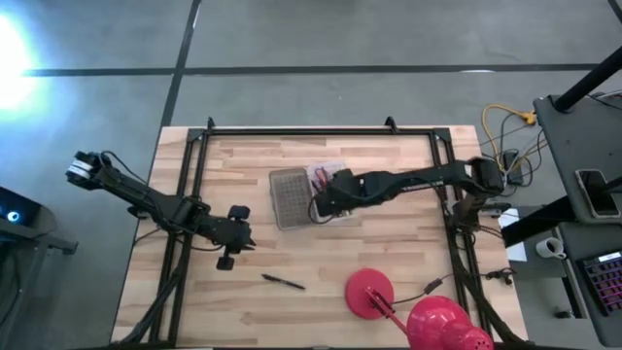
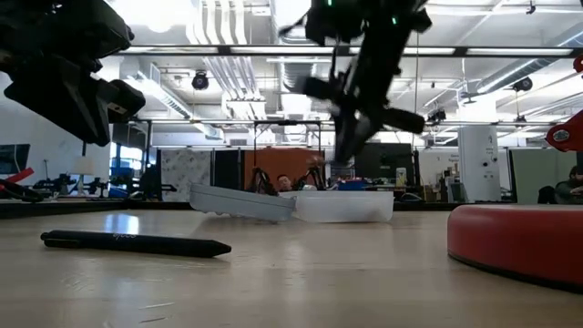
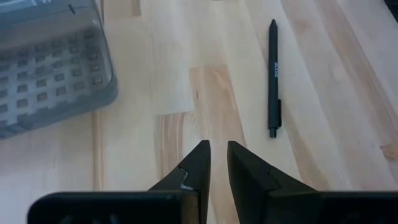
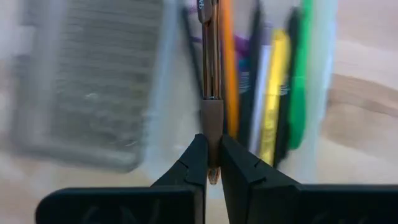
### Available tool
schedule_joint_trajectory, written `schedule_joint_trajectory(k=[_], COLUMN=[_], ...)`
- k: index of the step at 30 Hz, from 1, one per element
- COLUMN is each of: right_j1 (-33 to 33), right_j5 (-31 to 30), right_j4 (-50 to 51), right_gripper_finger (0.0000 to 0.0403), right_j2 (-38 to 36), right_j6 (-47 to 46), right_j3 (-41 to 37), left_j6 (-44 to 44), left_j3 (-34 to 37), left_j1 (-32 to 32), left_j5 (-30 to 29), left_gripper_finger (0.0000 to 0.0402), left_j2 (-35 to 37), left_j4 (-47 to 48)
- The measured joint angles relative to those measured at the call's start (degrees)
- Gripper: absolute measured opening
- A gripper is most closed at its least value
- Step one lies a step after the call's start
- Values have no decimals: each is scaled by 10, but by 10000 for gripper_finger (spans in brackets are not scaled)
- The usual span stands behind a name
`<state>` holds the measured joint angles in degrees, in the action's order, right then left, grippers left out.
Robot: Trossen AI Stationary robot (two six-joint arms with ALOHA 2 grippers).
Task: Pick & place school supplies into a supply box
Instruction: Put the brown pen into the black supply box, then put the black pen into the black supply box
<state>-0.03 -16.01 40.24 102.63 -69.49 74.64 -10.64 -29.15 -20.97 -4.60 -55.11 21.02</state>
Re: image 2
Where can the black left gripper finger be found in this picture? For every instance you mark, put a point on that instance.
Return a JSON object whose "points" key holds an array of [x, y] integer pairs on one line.
{"points": [[93, 134], [64, 122]]}

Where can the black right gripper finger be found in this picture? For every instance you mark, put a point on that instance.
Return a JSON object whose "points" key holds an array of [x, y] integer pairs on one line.
{"points": [[345, 141], [364, 130]]}

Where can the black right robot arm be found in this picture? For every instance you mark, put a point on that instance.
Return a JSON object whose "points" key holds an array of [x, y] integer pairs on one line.
{"points": [[364, 18]]}

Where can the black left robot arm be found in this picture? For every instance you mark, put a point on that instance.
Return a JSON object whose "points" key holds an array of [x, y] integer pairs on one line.
{"points": [[54, 27]]}

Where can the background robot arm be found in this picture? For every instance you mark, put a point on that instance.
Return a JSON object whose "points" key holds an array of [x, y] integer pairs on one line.
{"points": [[258, 177], [314, 173]]}

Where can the clear plastic supply box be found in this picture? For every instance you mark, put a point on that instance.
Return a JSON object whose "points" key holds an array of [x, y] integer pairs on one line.
{"points": [[346, 207]]}

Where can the white table lamp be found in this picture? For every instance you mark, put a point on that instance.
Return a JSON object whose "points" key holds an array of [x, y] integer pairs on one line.
{"points": [[84, 165]]}

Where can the black monitor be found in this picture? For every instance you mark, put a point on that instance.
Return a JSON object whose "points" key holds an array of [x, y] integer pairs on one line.
{"points": [[391, 159]]}

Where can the blue container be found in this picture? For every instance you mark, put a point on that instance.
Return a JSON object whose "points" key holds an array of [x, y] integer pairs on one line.
{"points": [[353, 185]]}

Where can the orange partition panel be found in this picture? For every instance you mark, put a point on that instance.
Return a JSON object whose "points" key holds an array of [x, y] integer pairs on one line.
{"points": [[282, 159]]}

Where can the red bar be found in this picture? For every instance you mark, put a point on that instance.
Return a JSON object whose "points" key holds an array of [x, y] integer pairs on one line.
{"points": [[18, 175]]}

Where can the person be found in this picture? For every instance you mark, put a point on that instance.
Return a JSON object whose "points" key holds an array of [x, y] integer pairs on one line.
{"points": [[571, 187], [284, 182]]}

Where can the marble-patterned panel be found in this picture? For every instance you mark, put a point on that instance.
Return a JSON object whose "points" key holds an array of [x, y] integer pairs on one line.
{"points": [[187, 173]]}

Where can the white cylindrical column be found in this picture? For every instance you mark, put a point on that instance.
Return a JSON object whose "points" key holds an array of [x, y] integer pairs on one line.
{"points": [[478, 159]]}

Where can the black pen with grey print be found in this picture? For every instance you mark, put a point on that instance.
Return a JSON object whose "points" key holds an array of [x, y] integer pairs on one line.
{"points": [[136, 244]]}

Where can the black ceiling spotlight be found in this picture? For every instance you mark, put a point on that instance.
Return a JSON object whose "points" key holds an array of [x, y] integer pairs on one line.
{"points": [[200, 80], [523, 84]]}

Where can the black partition panel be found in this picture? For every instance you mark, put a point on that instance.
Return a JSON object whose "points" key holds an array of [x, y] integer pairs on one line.
{"points": [[228, 173]]}

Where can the grey-green partition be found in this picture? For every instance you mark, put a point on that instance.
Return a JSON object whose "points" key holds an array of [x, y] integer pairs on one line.
{"points": [[533, 173]]}

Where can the red lamp base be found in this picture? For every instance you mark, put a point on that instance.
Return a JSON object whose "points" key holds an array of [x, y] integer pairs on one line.
{"points": [[524, 241]]}

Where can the dark wall screen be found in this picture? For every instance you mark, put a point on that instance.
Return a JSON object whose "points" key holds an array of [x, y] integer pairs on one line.
{"points": [[13, 157]]}

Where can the black stand frame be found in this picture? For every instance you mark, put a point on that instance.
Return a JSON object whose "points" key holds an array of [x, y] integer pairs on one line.
{"points": [[287, 122]]}

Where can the silver ventilation duct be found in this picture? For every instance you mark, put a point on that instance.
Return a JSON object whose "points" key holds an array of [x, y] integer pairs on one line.
{"points": [[289, 73]]}

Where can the black aluminium rig frame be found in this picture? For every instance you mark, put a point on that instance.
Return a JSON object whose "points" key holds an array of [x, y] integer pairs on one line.
{"points": [[68, 208]]}

